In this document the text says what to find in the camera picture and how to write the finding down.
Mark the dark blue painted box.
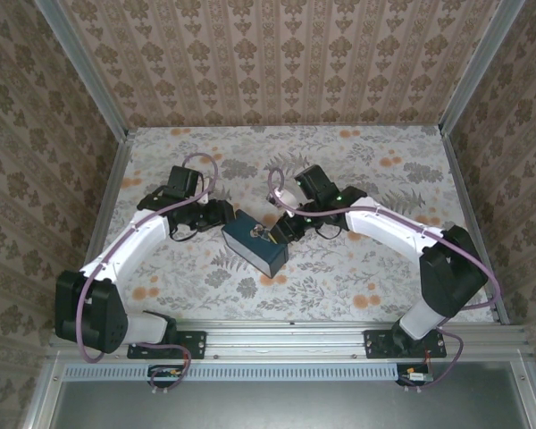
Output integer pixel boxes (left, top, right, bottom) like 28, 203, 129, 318
221, 211, 289, 280

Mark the floral table cover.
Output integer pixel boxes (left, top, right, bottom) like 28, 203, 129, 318
96, 124, 488, 324

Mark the small connector board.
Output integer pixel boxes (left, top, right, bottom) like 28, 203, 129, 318
147, 364, 184, 389
396, 362, 433, 389

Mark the grey metal panel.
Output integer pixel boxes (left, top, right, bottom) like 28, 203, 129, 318
53, 361, 531, 429

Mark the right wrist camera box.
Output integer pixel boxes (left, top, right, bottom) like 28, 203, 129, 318
274, 187, 298, 211

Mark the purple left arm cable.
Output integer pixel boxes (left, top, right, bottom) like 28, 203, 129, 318
78, 153, 220, 397

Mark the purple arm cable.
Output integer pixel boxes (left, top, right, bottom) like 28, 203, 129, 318
267, 167, 504, 394
78, 153, 220, 397

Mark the aluminium side rail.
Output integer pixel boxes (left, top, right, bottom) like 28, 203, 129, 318
441, 129, 510, 325
66, 131, 135, 327

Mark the aluminium mounting rail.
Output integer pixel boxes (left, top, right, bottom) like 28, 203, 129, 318
48, 319, 532, 364

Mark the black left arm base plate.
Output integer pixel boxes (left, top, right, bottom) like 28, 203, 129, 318
127, 329, 206, 360

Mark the slotted grey cable duct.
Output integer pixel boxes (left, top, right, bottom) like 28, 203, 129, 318
63, 362, 399, 382

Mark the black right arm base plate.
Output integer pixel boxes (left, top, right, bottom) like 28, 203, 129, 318
364, 329, 448, 360

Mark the aluminium corner post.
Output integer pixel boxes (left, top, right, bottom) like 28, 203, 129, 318
34, 0, 130, 140
440, 0, 526, 135

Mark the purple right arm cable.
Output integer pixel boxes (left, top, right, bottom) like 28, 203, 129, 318
267, 167, 504, 394

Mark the aluminium frame bar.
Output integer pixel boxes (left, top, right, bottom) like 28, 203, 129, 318
511, 359, 536, 429
20, 359, 66, 429

